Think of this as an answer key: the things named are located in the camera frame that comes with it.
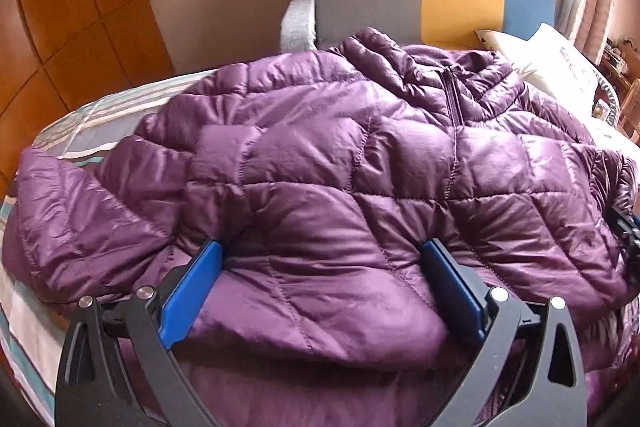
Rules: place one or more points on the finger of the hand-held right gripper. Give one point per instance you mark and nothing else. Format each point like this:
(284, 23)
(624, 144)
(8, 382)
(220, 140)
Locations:
(627, 231)

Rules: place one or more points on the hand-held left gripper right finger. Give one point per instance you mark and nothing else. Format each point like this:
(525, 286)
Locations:
(452, 287)

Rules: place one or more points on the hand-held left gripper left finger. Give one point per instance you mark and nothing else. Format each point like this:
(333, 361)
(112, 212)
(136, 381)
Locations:
(192, 292)

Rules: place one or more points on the purple quilted puffer jacket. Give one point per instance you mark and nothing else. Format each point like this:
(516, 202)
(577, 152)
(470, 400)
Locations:
(330, 167)

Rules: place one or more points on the wooden chair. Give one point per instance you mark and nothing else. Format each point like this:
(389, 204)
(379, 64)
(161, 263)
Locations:
(631, 107)

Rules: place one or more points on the cluttered wooden desk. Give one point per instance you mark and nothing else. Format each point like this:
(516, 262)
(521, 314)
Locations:
(616, 57)

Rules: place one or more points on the white printed pillow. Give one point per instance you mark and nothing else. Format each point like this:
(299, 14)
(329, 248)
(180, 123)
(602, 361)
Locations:
(555, 57)

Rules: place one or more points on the striped bed sheet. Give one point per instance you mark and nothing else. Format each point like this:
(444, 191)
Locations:
(55, 134)

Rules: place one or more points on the cream pillow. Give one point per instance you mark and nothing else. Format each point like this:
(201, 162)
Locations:
(500, 47)

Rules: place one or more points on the orange wooden wardrobe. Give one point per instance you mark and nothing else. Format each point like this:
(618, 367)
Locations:
(65, 17)

